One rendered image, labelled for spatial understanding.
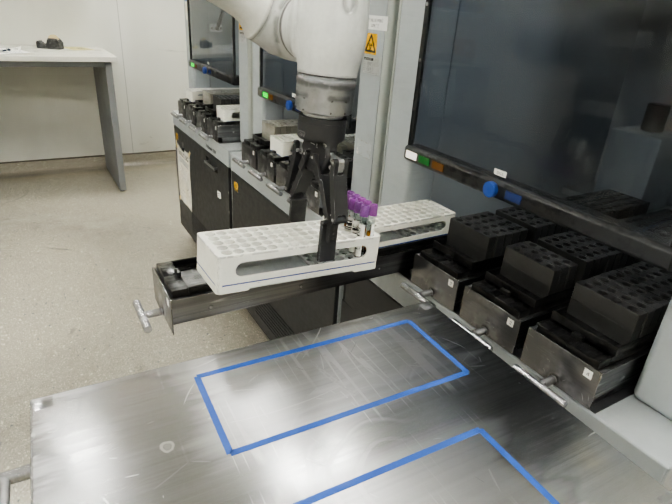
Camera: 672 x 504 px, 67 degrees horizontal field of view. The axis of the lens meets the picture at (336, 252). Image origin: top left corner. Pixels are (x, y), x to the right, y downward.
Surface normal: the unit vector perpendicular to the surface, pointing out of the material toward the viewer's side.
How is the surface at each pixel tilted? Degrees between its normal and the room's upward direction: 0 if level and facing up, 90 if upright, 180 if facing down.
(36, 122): 90
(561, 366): 90
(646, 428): 0
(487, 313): 90
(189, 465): 0
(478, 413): 0
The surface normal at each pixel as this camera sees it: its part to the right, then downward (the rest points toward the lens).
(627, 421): 0.07, -0.90
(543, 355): -0.86, 0.17
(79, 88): 0.50, 0.40
